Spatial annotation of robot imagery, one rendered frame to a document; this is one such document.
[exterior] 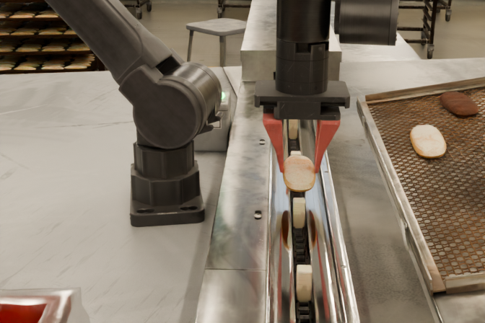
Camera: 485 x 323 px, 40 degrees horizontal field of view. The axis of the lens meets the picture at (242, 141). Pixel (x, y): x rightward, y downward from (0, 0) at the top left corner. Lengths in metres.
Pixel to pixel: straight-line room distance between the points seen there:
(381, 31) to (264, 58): 0.53
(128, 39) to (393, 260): 0.37
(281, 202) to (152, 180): 0.15
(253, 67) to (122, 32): 0.48
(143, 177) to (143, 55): 0.15
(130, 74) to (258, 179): 0.20
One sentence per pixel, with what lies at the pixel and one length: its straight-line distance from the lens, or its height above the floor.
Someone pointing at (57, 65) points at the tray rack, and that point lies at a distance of 3.12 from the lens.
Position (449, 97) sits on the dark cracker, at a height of 0.92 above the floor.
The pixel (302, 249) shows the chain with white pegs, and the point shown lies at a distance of 0.69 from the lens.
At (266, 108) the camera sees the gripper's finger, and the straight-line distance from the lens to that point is 0.73.
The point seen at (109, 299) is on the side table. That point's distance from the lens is 0.66.
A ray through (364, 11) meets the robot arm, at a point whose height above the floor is 1.07.
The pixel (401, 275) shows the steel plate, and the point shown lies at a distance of 0.70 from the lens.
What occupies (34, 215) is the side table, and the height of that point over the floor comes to 0.82.
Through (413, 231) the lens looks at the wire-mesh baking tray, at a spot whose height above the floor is 0.89.
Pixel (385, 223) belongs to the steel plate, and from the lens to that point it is 0.80.
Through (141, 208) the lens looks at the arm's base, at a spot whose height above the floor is 0.84.
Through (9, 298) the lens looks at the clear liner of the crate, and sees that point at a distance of 0.49.
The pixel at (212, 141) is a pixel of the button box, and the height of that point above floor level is 0.84.
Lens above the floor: 1.18
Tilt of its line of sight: 20 degrees down
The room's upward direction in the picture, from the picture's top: straight up
